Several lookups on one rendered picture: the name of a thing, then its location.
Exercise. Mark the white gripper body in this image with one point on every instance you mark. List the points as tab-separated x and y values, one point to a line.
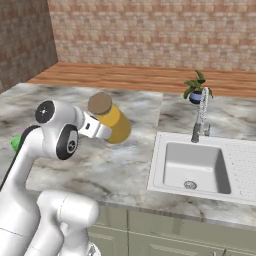
104	132

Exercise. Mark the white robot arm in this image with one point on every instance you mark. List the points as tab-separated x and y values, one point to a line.
20	186

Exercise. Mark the yellow pitcher with brown lid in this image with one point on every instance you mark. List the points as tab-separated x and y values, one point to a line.
118	125

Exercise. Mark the green cup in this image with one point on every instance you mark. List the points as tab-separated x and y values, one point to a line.
15	143

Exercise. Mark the pale green drawer front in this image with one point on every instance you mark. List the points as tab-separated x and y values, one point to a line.
113	217

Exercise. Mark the silver spring tap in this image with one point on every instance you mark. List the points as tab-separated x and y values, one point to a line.
201	113

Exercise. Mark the white sink with drainer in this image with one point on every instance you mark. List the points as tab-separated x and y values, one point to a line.
196	166

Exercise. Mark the green plant in blue pot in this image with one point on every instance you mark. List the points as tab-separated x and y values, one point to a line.
196	87

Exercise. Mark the pale green cupboard door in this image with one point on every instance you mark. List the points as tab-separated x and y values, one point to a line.
110	241
166	247

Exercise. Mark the pale green panel under sink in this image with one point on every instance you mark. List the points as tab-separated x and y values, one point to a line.
186	228

